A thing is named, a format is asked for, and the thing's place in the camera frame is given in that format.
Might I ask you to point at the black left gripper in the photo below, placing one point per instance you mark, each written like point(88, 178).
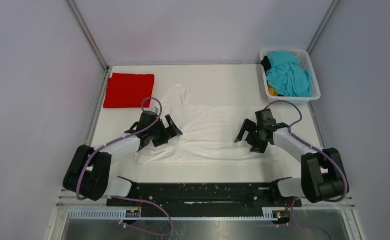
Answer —
point(172, 131)

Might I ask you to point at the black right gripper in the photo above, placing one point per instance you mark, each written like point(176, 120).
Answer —
point(249, 126)

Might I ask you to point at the white t shirt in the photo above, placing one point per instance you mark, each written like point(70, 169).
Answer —
point(208, 133)

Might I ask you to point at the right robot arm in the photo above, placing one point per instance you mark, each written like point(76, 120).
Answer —
point(322, 173)

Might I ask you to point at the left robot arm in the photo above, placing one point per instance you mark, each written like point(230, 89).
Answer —
point(88, 174)

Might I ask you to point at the yellow garment in basket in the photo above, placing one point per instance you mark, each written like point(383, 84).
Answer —
point(271, 91)

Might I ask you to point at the folded red t shirt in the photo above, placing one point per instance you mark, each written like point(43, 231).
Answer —
point(128, 90)

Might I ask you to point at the turquoise t shirt in basket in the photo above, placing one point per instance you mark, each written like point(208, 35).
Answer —
point(287, 76)

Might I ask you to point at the black garment in basket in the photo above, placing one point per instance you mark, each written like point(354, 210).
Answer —
point(266, 64)

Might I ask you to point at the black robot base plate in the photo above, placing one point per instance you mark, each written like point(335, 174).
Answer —
point(203, 196)

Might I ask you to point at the white slotted cable duct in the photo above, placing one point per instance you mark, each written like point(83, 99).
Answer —
point(253, 214)

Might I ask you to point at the aluminium frame rail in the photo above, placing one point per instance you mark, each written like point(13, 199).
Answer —
point(87, 33)

